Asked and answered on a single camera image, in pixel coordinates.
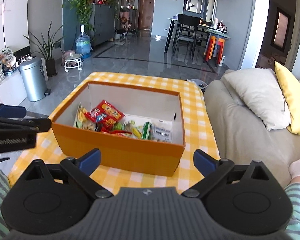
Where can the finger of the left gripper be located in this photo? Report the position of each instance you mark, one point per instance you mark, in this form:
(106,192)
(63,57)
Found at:
(33,125)
(12,112)

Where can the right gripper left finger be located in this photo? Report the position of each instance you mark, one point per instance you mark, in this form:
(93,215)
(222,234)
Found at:
(79,172)

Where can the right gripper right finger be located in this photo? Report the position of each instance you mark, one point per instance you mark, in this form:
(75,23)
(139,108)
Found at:
(214,171)

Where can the yellow biscuit snack bag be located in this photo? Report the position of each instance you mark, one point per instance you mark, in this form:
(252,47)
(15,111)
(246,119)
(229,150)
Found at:
(81,121)

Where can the red Mimi snack bag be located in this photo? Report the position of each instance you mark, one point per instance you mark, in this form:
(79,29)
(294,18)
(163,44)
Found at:
(120,133)

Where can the red cartoon noodle snack bag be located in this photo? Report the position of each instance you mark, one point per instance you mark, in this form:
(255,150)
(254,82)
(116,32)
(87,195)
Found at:
(105,115)

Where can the white snack packet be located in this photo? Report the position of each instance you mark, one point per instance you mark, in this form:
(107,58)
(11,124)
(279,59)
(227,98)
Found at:
(161,131)

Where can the green stick snack pack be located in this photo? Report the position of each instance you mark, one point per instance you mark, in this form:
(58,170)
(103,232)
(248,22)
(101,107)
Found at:
(146,131)

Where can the yellow checkered tablecloth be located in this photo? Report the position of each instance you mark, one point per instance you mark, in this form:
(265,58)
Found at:
(197,128)

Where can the beige sofa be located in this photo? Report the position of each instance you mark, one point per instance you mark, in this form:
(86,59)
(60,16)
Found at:
(242,137)

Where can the silver trash bin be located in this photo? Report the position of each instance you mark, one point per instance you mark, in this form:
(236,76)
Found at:
(32,73)

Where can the potted long-leaf plant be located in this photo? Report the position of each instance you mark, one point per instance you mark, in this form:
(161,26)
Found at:
(45,48)

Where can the small waste basket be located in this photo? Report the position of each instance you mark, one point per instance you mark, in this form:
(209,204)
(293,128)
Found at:
(200,84)

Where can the striped pyjama leg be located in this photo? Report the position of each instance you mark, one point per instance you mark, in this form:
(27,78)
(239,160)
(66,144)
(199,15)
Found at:
(293,227)

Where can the orange cardboard box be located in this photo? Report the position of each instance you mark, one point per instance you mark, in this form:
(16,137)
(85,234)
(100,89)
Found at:
(140,104)

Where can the small white rolling stool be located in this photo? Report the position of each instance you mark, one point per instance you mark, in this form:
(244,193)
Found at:
(72,60)

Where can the white cushion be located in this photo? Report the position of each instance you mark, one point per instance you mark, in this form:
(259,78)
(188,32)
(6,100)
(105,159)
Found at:
(260,91)

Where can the blue water jug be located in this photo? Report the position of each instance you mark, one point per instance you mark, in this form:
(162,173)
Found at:
(83,44)

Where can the yellow cushion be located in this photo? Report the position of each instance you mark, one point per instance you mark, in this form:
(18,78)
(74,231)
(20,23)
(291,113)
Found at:
(290,87)

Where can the stacked orange red stools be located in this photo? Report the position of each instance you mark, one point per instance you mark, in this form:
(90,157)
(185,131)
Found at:
(214,48)

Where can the dark grey cabinet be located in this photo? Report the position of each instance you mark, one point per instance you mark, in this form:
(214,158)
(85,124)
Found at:
(103,21)

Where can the hanging green vine plant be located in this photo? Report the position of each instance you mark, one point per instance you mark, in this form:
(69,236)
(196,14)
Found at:
(84,10)

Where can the dining table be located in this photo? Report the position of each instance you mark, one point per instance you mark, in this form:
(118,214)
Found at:
(201,29)

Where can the black dining chair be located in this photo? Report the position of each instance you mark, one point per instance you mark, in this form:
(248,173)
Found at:
(186,31)

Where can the brown wooden door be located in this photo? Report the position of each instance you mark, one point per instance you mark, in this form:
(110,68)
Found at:
(146,9)

